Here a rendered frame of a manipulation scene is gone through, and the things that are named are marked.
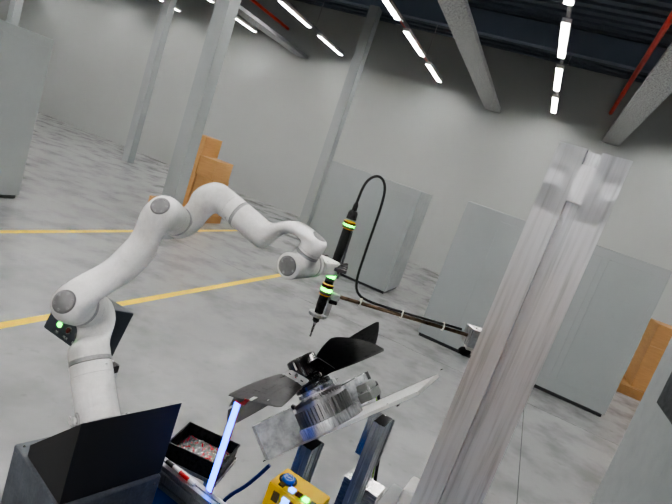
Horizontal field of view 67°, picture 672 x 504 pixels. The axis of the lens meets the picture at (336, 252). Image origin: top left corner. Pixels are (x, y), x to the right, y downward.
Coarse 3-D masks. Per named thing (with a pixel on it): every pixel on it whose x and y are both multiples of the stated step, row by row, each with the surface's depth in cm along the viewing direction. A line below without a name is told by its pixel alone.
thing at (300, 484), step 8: (288, 472) 153; (272, 480) 147; (280, 480) 148; (296, 480) 150; (304, 480) 152; (272, 488) 146; (280, 488) 145; (288, 488) 146; (296, 488) 147; (304, 488) 148; (312, 488) 150; (280, 496) 145; (288, 496) 144; (296, 496) 144; (312, 496) 146; (320, 496) 147; (328, 496) 149
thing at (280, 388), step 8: (272, 376) 187; (280, 376) 187; (256, 384) 180; (264, 384) 180; (272, 384) 180; (280, 384) 181; (288, 384) 183; (296, 384) 185; (232, 392) 177; (240, 392) 175; (248, 392) 174; (256, 392) 174; (264, 392) 174; (272, 392) 175; (280, 392) 176; (288, 392) 177; (296, 392) 180; (256, 400) 168; (272, 400) 169; (280, 400) 170; (288, 400) 171
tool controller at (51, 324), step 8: (120, 312) 181; (128, 312) 185; (48, 320) 186; (56, 320) 185; (120, 320) 182; (128, 320) 186; (48, 328) 185; (56, 328) 184; (64, 328) 183; (72, 328) 181; (120, 328) 184; (64, 336) 182; (72, 336) 181; (112, 336) 182; (120, 336) 185; (112, 344) 183; (112, 352) 185
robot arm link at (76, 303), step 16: (144, 208) 156; (160, 208) 154; (176, 208) 157; (144, 224) 156; (160, 224) 155; (176, 224) 160; (128, 240) 159; (144, 240) 158; (160, 240) 159; (112, 256) 158; (128, 256) 157; (144, 256) 159; (96, 272) 155; (112, 272) 156; (128, 272) 158; (64, 288) 150; (80, 288) 151; (96, 288) 152; (112, 288) 155; (64, 304) 148; (80, 304) 149; (96, 304) 153; (64, 320) 149; (80, 320) 151
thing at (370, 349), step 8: (328, 344) 178; (336, 344) 178; (344, 344) 178; (352, 344) 178; (360, 344) 178; (368, 344) 178; (320, 352) 186; (328, 352) 185; (336, 352) 184; (344, 352) 183; (352, 352) 183; (360, 352) 182; (368, 352) 182; (376, 352) 182; (328, 360) 189; (336, 360) 188; (344, 360) 187; (352, 360) 187; (360, 360) 186; (336, 368) 192
